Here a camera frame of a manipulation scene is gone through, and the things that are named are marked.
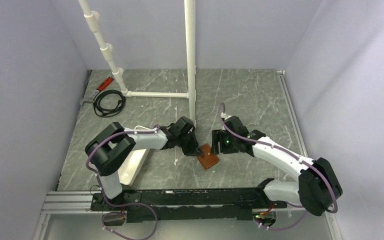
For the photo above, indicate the white PVC pipe frame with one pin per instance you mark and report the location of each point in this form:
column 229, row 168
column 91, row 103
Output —
column 146, row 34

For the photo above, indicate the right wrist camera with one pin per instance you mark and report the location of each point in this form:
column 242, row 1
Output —
column 235, row 125

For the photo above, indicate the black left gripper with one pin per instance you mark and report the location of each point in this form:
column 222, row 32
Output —
column 194, row 150

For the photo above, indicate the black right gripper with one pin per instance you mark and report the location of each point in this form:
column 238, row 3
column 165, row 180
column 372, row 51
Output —
column 217, row 136

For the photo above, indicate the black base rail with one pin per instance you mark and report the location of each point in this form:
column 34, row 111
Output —
column 187, row 204

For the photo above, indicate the red handled pliers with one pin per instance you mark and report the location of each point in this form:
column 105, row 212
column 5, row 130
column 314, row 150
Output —
column 97, row 91

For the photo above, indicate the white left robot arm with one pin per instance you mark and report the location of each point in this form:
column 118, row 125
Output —
column 108, row 150

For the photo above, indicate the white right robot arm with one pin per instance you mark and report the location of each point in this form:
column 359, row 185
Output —
column 315, row 187

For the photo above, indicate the brown leather card holder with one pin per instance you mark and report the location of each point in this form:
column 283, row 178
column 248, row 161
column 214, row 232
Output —
column 208, row 159

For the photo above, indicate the white plastic tray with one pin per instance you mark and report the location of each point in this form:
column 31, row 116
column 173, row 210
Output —
column 131, row 166

